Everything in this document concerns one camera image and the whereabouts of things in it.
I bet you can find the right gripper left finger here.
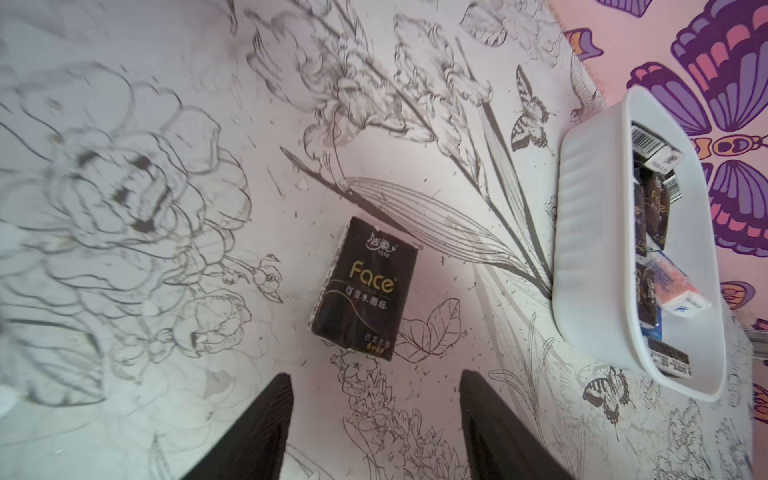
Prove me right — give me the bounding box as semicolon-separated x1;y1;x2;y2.
185;373;294;479

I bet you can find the blue tissue pack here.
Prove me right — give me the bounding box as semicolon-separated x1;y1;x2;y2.
640;307;663;341

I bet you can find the pink white tissue pack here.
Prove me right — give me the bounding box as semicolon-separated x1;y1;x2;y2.
645;251;712;318

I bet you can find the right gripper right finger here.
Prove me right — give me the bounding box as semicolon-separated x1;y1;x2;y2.
459;370;571;480

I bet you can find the black tissue pack in box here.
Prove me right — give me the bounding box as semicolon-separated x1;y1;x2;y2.
631;122;684;175

